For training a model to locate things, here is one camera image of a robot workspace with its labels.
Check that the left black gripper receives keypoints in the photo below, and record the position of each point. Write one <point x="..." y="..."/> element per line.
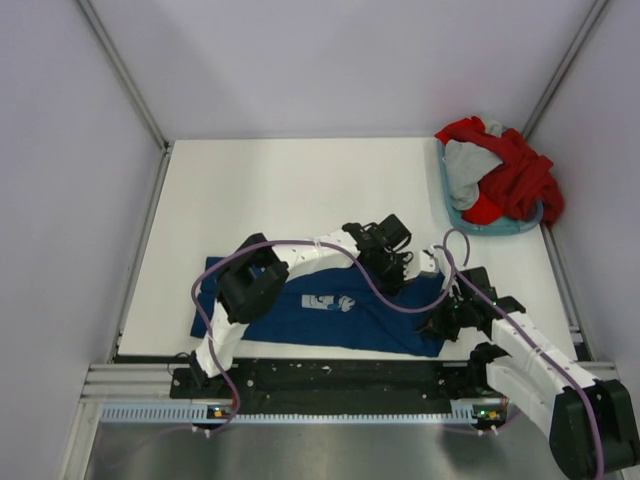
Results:
<point x="392" y="287"/>

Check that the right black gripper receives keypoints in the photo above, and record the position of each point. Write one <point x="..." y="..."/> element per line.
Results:
<point x="436" y="325"/>

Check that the blue t shirt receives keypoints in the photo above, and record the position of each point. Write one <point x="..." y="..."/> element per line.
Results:
<point x="337" y="308"/>

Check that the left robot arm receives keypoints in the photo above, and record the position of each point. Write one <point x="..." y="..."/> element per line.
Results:
<point x="243" y="287"/>

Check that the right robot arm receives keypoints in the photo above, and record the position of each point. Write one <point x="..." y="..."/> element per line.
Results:
<point x="589" y="422"/>

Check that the light blue laundry basket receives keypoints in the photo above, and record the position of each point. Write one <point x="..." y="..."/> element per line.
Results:
<point x="504" y="226"/>

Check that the grey t shirt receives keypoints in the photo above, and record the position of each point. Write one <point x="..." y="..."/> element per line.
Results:
<point x="467" y="163"/>

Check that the red t shirt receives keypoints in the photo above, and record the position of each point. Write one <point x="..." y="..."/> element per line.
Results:
<point x="513" y="188"/>

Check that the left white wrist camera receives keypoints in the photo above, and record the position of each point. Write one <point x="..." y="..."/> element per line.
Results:
<point x="425" y="262"/>

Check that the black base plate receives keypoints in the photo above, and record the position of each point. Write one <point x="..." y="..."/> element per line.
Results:
<point x="360" y="403"/>

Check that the left aluminium corner post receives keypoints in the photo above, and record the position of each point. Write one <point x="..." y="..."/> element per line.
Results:
<point x="121" y="71"/>

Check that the aluminium corner post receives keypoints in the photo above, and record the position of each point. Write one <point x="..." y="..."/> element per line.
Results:
<point x="121" y="71"/>
<point x="589" y="25"/>

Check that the light blue cable duct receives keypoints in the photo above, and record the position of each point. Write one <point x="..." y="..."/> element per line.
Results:
<point x="459" y="413"/>

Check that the aluminium frame rail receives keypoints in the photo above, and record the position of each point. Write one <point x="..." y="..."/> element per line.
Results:
<point x="130" y="380"/>

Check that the right aluminium corner post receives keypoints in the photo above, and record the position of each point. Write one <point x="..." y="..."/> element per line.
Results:
<point x="589" y="25"/>

